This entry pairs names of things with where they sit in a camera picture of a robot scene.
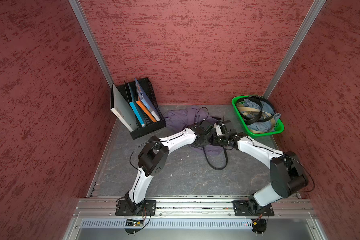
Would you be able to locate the tan woven belt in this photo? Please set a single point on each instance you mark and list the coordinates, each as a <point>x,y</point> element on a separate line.
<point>247,109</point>

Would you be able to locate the blue white folder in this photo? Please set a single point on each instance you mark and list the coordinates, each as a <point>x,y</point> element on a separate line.
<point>142,96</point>

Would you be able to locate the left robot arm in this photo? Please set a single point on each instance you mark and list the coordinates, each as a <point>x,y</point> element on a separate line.
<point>154,154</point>

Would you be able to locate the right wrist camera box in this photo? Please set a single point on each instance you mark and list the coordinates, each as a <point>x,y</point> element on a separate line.
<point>218,130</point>

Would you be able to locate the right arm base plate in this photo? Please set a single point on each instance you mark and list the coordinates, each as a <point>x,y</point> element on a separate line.
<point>251,209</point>

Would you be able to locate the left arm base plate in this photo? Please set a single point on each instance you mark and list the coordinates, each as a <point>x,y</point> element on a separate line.
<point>144,209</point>

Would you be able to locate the cyan folder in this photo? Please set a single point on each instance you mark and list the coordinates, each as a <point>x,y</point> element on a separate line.
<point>131,96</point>

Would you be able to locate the green plastic basket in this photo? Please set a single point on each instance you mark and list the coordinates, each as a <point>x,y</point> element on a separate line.
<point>256,130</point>

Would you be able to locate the black perforated file rack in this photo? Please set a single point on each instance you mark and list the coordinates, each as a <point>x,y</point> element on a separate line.
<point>150,125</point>

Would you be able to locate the orange folder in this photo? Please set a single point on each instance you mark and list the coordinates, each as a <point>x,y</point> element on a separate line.
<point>146,110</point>

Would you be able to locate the purple trousers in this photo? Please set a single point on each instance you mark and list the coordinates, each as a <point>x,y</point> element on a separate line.
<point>177,120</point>

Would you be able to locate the black leather belt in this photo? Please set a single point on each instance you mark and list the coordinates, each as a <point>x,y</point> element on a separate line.
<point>216,163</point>

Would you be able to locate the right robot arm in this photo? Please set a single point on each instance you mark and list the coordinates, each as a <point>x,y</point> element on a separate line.
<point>287,175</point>

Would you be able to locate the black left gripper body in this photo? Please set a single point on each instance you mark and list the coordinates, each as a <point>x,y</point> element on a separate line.
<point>210,140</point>

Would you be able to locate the blue denim jeans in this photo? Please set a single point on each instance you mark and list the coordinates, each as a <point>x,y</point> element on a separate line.
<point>264,120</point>

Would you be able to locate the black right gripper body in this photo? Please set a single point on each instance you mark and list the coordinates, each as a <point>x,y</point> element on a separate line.
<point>220,140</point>

